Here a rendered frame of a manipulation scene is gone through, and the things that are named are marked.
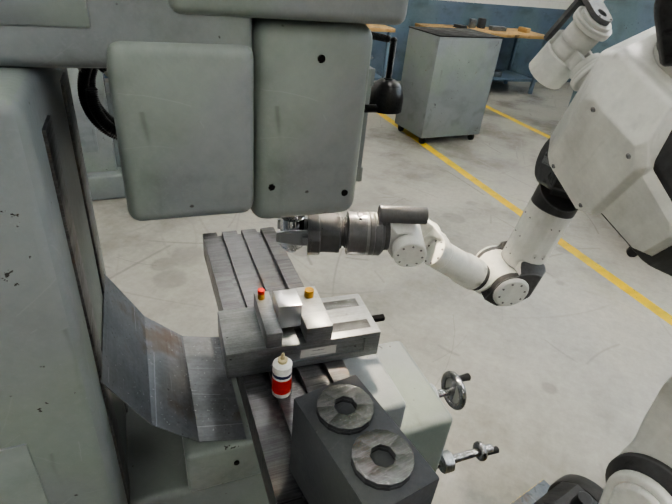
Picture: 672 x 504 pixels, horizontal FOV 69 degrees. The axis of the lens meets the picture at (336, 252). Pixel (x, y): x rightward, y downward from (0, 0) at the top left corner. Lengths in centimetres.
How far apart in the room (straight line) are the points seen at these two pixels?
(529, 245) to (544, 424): 152
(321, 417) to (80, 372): 36
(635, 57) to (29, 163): 73
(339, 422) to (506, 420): 172
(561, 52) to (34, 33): 73
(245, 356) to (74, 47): 65
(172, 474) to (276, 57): 89
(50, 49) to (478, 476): 198
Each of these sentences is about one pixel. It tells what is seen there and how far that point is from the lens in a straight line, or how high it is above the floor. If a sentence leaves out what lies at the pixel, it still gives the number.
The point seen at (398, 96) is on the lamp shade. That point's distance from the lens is 103.
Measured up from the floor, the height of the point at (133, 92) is 154.
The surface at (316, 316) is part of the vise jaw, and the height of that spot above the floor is 103.
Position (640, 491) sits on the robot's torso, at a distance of 96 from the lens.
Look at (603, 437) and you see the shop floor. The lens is 259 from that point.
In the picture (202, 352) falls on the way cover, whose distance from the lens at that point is 126.
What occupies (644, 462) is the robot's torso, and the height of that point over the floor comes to 107.
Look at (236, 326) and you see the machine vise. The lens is 112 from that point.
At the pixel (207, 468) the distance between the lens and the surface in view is 113.
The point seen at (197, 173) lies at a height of 142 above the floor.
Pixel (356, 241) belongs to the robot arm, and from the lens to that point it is 95.
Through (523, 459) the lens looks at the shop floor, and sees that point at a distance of 233.
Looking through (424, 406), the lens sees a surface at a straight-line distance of 137.
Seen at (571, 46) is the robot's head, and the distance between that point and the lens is 89.
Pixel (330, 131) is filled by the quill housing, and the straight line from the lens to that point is 81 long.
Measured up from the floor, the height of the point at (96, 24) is 161.
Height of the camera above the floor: 172
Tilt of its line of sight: 32 degrees down
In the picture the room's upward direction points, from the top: 6 degrees clockwise
